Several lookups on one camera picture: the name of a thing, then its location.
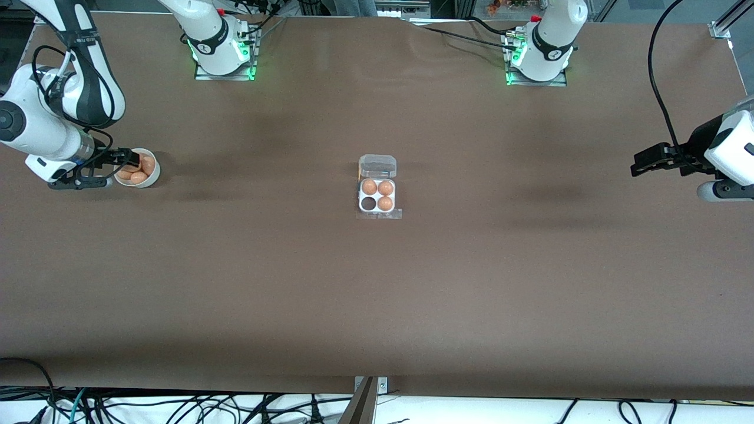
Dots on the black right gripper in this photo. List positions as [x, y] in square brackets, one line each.
[106, 157]

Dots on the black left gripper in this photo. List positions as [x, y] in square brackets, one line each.
[695, 145]

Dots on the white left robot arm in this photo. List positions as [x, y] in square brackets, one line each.
[554, 35]

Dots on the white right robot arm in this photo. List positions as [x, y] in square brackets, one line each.
[41, 129]

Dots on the clear plastic egg carton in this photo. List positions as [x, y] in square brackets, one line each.
[377, 166]

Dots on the white round bowl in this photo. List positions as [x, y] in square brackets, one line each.
[154, 176]

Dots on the white power strip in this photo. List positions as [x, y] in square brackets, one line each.
[400, 9]

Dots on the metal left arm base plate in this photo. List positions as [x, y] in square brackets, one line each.
[562, 82]

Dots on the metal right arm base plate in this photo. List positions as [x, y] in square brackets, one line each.
[252, 65]

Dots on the aluminium frame profile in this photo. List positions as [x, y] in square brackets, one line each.
[727, 20]

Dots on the dark table post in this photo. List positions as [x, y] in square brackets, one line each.
[359, 406]

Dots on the small metal table bracket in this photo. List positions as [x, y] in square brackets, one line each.
[382, 386]

